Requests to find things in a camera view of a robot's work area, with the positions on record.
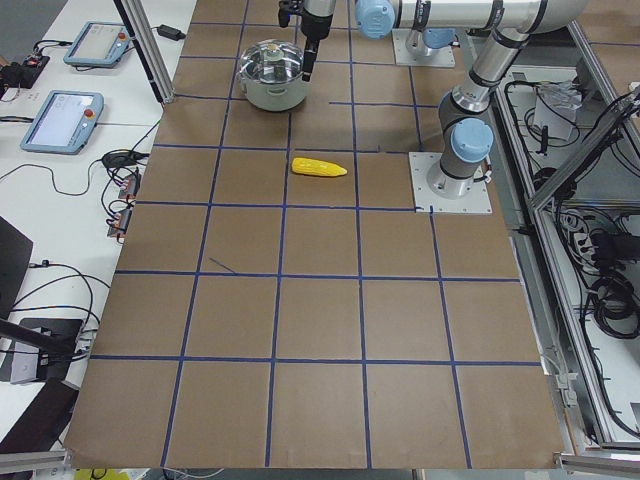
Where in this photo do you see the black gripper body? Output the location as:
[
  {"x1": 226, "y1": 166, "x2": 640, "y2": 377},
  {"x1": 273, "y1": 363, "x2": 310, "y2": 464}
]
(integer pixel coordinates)
[{"x1": 301, "y1": 14, "x2": 328, "y2": 40}]

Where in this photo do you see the clear glass pot lid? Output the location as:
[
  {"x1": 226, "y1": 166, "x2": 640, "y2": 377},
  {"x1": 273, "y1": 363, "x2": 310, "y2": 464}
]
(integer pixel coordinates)
[{"x1": 240, "y1": 39, "x2": 303, "y2": 85}]

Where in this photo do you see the yellow corn cob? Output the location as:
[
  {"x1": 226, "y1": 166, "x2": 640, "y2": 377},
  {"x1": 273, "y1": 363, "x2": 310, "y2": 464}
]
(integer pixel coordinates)
[{"x1": 291, "y1": 157, "x2": 348, "y2": 178}]

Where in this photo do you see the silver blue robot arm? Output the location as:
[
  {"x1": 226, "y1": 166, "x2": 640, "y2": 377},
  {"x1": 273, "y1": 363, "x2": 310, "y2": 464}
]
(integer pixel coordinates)
[
  {"x1": 355, "y1": 1, "x2": 588, "y2": 199},
  {"x1": 289, "y1": 1, "x2": 431, "y2": 82}
]

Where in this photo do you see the silver pale green cooking pot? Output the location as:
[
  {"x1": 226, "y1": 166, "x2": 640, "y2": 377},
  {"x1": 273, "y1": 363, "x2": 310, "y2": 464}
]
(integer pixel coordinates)
[{"x1": 236, "y1": 39, "x2": 308, "y2": 112}]

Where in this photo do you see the black power adapter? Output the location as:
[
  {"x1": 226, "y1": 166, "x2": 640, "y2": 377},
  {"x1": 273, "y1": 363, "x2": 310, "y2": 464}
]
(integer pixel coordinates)
[{"x1": 156, "y1": 24, "x2": 186, "y2": 41}]

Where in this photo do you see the upper blue teach pendant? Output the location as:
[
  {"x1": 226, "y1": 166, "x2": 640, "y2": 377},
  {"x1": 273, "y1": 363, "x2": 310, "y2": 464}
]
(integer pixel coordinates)
[{"x1": 63, "y1": 21, "x2": 130, "y2": 68}]

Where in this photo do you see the blue teach pendant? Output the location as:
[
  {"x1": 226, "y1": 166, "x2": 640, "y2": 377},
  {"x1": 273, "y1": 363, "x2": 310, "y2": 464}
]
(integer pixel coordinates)
[
  {"x1": 20, "y1": 90, "x2": 104, "y2": 155},
  {"x1": 63, "y1": 21, "x2": 130, "y2": 68}
]

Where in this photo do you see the small circuit board upper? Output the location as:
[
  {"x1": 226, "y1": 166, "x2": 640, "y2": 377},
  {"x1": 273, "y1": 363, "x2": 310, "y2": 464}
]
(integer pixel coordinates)
[{"x1": 119, "y1": 173, "x2": 141, "y2": 201}]

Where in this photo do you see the small circuit board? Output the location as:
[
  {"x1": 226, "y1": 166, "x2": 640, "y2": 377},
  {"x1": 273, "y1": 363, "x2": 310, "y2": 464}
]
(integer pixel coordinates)
[
  {"x1": 119, "y1": 173, "x2": 141, "y2": 201},
  {"x1": 106, "y1": 209, "x2": 132, "y2": 239}
]

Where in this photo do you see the brown paper table cover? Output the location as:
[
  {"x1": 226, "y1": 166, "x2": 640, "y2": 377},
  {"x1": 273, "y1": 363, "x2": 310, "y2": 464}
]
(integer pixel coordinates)
[{"x1": 65, "y1": 1, "x2": 563, "y2": 469}]

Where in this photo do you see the white paper box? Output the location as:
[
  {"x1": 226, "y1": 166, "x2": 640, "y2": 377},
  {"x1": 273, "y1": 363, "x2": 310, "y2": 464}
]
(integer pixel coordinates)
[{"x1": 534, "y1": 81, "x2": 582, "y2": 141}]

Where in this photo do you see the lower blue teach pendant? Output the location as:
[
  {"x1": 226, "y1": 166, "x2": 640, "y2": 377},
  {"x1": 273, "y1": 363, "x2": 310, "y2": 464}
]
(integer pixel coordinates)
[{"x1": 20, "y1": 90, "x2": 104, "y2": 155}]

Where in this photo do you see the small circuit board lower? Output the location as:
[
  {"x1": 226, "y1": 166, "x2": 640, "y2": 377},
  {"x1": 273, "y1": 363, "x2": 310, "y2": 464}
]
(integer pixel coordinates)
[{"x1": 106, "y1": 209, "x2": 132, "y2": 239}]

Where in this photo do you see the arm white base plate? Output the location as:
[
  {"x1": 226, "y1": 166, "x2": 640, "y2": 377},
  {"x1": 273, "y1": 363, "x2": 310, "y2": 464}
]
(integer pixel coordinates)
[
  {"x1": 392, "y1": 28, "x2": 456, "y2": 68},
  {"x1": 409, "y1": 152, "x2": 492, "y2": 215}
]

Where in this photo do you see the aluminium frame post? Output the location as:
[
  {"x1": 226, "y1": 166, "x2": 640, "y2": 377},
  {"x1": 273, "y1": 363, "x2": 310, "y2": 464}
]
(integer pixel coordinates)
[{"x1": 113, "y1": 0, "x2": 175, "y2": 104}]

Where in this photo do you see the black camera stand base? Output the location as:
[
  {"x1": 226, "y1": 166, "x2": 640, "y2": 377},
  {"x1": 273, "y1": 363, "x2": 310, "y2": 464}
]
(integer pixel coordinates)
[{"x1": 1, "y1": 318, "x2": 83, "y2": 384}]

